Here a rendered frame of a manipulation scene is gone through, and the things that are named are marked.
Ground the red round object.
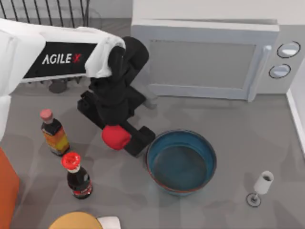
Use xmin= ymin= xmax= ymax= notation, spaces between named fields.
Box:
xmin=102 ymin=125 xmax=132 ymax=151

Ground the blue basin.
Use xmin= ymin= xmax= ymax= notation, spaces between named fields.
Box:
xmin=145 ymin=129 xmax=218 ymax=197

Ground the brown bottle with pink cap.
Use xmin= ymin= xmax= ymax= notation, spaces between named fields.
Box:
xmin=40 ymin=108 xmax=71 ymax=157

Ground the dark bottle with red cap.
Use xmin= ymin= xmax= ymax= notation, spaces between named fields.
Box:
xmin=60 ymin=152 xmax=93 ymax=200

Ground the white object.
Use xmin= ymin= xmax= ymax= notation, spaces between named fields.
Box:
xmin=96 ymin=215 xmax=122 ymax=229

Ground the microwave oven door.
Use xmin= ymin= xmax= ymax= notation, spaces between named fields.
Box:
xmin=147 ymin=38 xmax=273 ymax=103

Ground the yellow round object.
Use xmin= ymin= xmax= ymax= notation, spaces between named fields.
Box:
xmin=48 ymin=211 xmax=103 ymax=229

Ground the white goblet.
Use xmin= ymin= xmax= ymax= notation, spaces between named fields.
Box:
xmin=245 ymin=170 xmax=275 ymax=208

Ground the orange box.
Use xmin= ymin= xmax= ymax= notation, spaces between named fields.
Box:
xmin=0 ymin=146 xmax=20 ymax=229

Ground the round microwave knob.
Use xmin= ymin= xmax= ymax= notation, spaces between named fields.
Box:
xmin=268 ymin=63 xmax=292 ymax=79
xmin=276 ymin=41 xmax=302 ymax=59

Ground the white cabinet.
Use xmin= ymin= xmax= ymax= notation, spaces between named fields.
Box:
xmin=285 ymin=47 xmax=305 ymax=156

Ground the pale microwave oven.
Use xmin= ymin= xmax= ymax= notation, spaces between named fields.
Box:
xmin=130 ymin=18 xmax=301 ymax=103

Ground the black wire rack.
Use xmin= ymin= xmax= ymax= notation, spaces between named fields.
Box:
xmin=0 ymin=0 xmax=91 ymax=28

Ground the microwave door handle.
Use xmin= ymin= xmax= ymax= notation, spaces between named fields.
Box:
xmin=247 ymin=44 xmax=273 ymax=103

